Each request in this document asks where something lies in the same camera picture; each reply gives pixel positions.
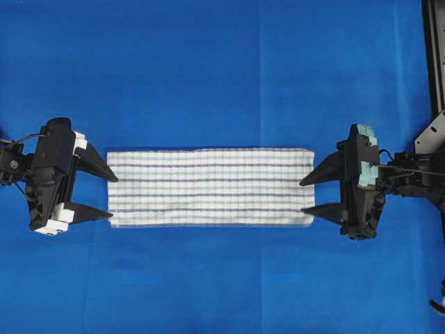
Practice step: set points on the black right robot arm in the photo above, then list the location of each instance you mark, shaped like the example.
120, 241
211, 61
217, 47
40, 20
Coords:
412, 175

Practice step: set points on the white blue striped towel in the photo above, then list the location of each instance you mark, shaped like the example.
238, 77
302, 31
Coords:
254, 187

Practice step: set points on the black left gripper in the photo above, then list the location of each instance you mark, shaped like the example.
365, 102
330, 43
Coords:
50, 167

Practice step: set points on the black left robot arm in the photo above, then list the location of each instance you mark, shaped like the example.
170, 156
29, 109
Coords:
16, 167

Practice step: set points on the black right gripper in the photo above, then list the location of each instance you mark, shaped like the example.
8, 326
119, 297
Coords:
356, 165

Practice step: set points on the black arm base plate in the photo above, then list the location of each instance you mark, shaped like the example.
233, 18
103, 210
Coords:
431, 138

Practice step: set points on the blue table mat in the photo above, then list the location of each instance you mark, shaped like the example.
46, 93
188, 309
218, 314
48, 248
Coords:
179, 74

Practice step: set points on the black table frame rail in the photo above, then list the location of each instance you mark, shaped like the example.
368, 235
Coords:
433, 27

